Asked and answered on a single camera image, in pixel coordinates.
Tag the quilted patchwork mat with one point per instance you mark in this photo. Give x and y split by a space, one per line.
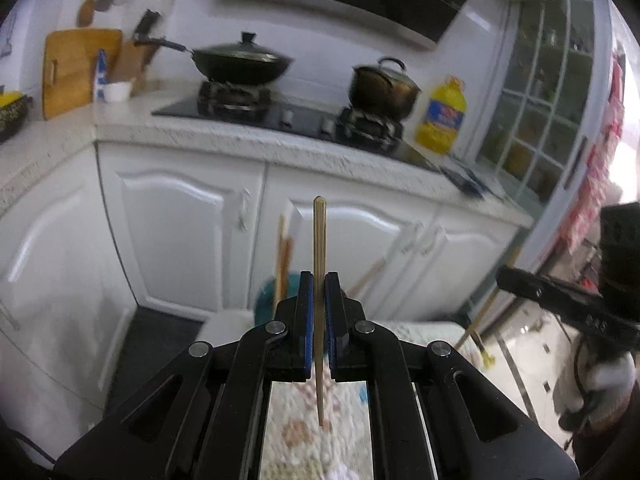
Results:
295 435

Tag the glass pot lid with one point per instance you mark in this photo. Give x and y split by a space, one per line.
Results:
387 72

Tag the teal utensil holder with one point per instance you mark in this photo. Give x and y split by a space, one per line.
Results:
265 305

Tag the wooden cutting board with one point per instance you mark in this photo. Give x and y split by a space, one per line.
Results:
70 70

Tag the white bowl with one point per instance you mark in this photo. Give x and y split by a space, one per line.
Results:
116 91

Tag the yellow cooking oil bottle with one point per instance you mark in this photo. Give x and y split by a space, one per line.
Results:
440 120

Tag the white cabinet door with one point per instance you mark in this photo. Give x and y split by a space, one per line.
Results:
360 230
175 240
470 260
55 280

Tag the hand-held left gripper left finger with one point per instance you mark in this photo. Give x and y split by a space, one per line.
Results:
310 330

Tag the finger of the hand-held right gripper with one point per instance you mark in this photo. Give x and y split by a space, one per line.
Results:
540 291

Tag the glass wok lid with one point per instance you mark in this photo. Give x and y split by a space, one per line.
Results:
245 50

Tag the black wok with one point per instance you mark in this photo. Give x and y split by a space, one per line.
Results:
240 67

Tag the silver stove knob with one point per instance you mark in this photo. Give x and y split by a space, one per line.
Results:
328 124
287 117

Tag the person's right forearm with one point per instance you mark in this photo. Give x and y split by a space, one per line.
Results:
607 375

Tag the glass-paned white door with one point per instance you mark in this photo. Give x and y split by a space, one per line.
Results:
545 100

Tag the blue and white packet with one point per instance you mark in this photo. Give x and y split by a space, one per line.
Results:
100 75

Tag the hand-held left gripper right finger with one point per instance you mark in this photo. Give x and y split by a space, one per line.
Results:
328 330

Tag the pink patterned cloth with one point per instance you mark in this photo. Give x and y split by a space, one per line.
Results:
597 170

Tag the wooden knife block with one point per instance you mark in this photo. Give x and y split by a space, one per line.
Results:
131 60

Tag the black gas cooktop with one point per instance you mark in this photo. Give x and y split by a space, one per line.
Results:
295 112

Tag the speckled stone countertop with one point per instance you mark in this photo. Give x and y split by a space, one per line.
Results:
150 127

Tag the yellow broom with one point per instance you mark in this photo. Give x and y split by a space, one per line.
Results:
487 310

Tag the dark cooking pot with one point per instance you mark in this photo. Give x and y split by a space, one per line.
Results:
382 97

